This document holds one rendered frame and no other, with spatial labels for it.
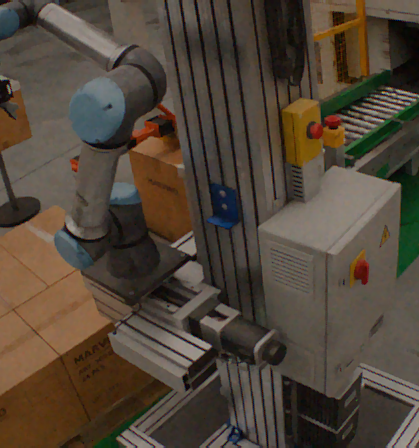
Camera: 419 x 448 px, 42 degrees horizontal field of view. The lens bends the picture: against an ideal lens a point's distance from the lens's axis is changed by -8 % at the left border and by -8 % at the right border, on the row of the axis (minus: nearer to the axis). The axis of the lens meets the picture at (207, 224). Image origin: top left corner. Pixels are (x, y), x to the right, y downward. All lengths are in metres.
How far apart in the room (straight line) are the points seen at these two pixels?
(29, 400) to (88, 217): 1.03
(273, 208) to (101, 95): 0.50
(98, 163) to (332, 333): 0.64
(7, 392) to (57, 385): 0.22
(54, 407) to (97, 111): 1.42
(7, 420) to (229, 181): 1.27
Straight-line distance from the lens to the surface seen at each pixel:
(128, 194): 1.46
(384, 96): 3.92
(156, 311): 1.52
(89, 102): 1.10
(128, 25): 3.32
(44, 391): 2.19
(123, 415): 2.56
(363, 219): 1.32
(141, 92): 1.13
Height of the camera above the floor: 1.95
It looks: 32 degrees down
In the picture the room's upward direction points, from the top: 9 degrees counter-clockwise
